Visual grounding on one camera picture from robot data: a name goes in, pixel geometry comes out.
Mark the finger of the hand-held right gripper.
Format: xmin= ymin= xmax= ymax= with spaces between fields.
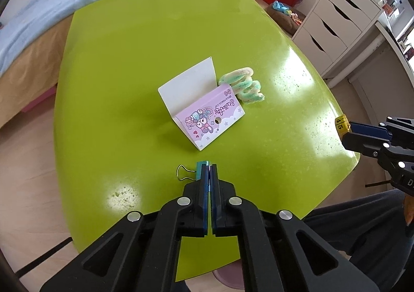
xmin=349 ymin=116 xmax=414 ymax=147
xmin=343 ymin=132 xmax=394 ymax=158

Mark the brown pet bed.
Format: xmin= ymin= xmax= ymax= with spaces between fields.
xmin=266 ymin=4 xmax=306 ymax=35

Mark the pink trash bin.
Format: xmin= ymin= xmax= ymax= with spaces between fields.
xmin=212 ymin=262 xmax=245 ymax=291

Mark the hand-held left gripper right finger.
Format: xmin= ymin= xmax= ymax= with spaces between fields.
xmin=210 ymin=164 xmax=380 ymax=292

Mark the teal binder clip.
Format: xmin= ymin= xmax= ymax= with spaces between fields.
xmin=176 ymin=160 xmax=211 ymax=183

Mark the pink box under bed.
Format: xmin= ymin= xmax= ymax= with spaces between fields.
xmin=21 ymin=85 xmax=57 ymax=113

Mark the white desk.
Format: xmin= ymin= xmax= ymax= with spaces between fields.
xmin=348 ymin=18 xmax=414 ymax=137

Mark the wooden bed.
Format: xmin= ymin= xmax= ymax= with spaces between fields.
xmin=0 ymin=0 xmax=256 ymax=124

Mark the white drawer unit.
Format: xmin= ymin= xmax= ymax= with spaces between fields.
xmin=291 ymin=0 xmax=385 ymax=79

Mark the pink box with white flap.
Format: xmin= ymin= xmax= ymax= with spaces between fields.
xmin=158 ymin=57 xmax=247 ymax=152

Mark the yellow tape measure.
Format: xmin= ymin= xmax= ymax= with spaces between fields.
xmin=335 ymin=114 xmax=350 ymax=138

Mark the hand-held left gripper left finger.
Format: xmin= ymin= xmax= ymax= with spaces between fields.
xmin=39 ymin=163 xmax=210 ymax=292

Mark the person's right hand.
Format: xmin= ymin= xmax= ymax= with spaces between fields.
xmin=402 ymin=196 xmax=414 ymax=227

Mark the person's right leg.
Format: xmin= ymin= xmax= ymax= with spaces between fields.
xmin=304 ymin=190 xmax=414 ymax=292

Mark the green and white scrunchie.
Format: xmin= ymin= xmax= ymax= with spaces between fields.
xmin=217 ymin=67 xmax=266 ymax=105

